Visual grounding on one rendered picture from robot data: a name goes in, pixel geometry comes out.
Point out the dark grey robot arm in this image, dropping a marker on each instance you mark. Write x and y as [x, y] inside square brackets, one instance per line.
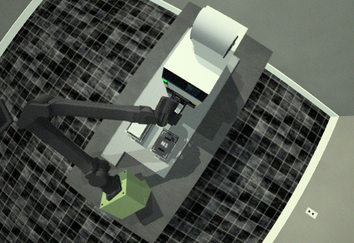
[95, 170]

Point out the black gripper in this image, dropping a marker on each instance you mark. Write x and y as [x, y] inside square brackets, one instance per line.
[175, 119]

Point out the white cylinder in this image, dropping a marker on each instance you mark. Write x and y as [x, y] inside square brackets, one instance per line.
[214, 31]

